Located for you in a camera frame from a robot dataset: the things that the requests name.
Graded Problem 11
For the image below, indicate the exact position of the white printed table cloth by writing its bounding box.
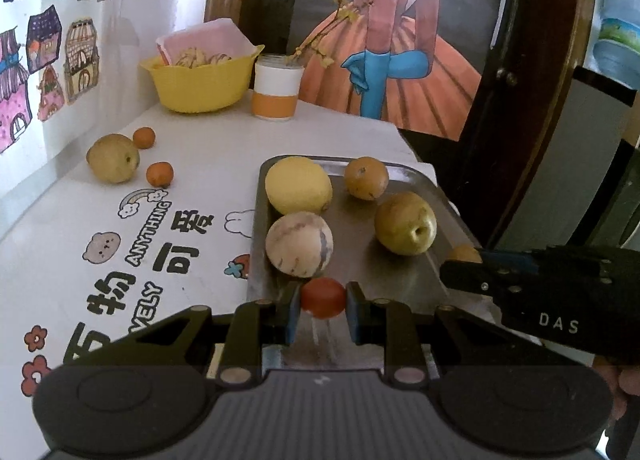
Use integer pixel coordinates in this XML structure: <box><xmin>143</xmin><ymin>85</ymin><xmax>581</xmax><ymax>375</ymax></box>
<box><xmin>1</xmin><ymin>99</ymin><xmax>416</xmax><ymax>459</ymax></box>

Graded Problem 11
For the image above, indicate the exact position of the striped pepino melon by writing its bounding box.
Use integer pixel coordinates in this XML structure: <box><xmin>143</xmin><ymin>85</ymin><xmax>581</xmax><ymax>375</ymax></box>
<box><xmin>265</xmin><ymin>212</ymin><xmax>334</xmax><ymax>279</ymax></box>

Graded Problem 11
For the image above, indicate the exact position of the yellow lemon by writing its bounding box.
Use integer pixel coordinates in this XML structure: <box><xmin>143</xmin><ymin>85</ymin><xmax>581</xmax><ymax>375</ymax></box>
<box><xmin>265</xmin><ymin>157</ymin><xmax>333</xmax><ymax>215</ymax></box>

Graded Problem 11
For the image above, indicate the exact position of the framed lady painting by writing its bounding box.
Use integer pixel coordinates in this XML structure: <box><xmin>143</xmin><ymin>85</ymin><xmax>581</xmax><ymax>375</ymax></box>
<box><xmin>205</xmin><ymin>0</ymin><xmax>594</xmax><ymax>245</ymax></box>

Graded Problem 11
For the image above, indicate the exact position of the striped melon in bowl right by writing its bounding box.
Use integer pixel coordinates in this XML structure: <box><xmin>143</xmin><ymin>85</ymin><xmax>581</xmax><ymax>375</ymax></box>
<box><xmin>207</xmin><ymin>53</ymin><xmax>231</xmax><ymax>64</ymax></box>

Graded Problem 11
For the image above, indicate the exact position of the brown kiwi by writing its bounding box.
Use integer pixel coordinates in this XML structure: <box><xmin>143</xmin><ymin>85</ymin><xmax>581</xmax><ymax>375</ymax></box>
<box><xmin>446</xmin><ymin>244</ymin><xmax>483</xmax><ymax>264</ymax></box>

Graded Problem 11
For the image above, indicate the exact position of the yellow-green pear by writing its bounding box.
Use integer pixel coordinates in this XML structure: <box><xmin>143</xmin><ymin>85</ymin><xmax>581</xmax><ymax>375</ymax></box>
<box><xmin>374</xmin><ymin>191</ymin><xmax>437</xmax><ymax>256</ymax></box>
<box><xmin>86</xmin><ymin>134</ymin><xmax>140</xmax><ymax>183</ymax></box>

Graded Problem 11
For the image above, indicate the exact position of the orange in tray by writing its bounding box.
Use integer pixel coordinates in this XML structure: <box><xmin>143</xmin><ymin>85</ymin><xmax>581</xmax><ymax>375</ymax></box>
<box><xmin>344</xmin><ymin>157</ymin><xmax>390</xmax><ymax>201</ymax></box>

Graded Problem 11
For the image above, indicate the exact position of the blue water bottle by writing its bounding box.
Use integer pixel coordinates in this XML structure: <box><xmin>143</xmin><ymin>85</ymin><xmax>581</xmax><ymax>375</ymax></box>
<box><xmin>593</xmin><ymin>0</ymin><xmax>639</xmax><ymax>90</ymax></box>

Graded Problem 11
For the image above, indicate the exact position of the striped melon in bowl left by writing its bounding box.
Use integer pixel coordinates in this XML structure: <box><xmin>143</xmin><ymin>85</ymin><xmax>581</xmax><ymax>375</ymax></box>
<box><xmin>174</xmin><ymin>47</ymin><xmax>207</xmax><ymax>68</ymax></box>

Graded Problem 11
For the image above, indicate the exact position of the yellow plastic bowl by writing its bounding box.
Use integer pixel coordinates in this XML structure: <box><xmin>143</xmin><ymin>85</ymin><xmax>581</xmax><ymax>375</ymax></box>
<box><xmin>140</xmin><ymin>45</ymin><xmax>265</xmax><ymax>114</ymax></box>

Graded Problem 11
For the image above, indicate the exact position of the metal tray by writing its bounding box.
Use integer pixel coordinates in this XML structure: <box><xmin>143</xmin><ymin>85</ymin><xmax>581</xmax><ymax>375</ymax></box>
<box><xmin>262</xmin><ymin>157</ymin><xmax>491</xmax><ymax>370</ymax></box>

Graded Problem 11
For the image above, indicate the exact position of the person's right hand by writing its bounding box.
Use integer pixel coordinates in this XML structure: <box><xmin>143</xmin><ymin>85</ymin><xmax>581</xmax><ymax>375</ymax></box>
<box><xmin>592</xmin><ymin>356</ymin><xmax>640</xmax><ymax>421</ymax></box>

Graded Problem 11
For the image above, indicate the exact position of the white orange cup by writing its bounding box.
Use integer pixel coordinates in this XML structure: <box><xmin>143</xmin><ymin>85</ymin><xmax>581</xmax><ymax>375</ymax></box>
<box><xmin>252</xmin><ymin>54</ymin><xmax>304</xmax><ymax>121</ymax></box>

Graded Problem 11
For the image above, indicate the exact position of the small orange tangerine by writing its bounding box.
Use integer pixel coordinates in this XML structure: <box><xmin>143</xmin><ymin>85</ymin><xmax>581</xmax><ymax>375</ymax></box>
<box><xmin>132</xmin><ymin>127</ymin><xmax>156</xmax><ymax>150</ymax></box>
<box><xmin>145</xmin><ymin>162</ymin><xmax>174</xmax><ymax>188</ymax></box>

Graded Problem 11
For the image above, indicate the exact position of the red tomato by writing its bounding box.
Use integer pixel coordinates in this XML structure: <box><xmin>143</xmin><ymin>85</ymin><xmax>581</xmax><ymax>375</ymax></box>
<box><xmin>300</xmin><ymin>277</ymin><xmax>346</xmax><ymax>320</ymax></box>

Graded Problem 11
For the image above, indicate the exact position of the striped melon in bowl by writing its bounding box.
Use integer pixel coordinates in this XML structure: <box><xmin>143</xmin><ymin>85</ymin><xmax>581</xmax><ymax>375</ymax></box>
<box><xmin>174</xmin><ymin>47</ymin><xmax>207</xmax><ymax>68</ymax></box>
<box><xmin>207</xmin><ymin>53</ymin><xmax>231</xmax><ymax>64</ymax></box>

